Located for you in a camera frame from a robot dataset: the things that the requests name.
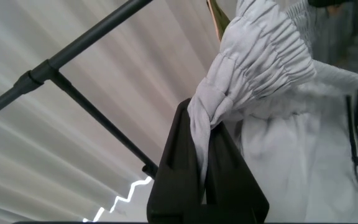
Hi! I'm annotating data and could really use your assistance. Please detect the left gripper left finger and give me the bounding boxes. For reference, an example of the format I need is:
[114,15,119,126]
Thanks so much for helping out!
[147,98,206,223]

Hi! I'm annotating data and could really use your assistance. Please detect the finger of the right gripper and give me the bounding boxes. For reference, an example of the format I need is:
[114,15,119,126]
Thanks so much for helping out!
[308,0,352,7]

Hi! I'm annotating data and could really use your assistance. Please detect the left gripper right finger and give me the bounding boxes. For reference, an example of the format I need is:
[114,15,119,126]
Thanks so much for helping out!
[204,121,270,223]

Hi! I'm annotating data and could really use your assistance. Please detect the pale grey shorts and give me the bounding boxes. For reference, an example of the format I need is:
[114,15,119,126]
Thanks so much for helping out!
[186,0,358,223]

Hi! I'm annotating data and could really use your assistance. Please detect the green long-sleeved shirt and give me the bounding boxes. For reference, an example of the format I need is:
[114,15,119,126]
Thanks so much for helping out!
[209,0,231,41]

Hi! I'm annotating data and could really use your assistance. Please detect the black clothes rack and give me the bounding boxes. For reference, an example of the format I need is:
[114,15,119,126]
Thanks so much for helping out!
[0,0,160,180]

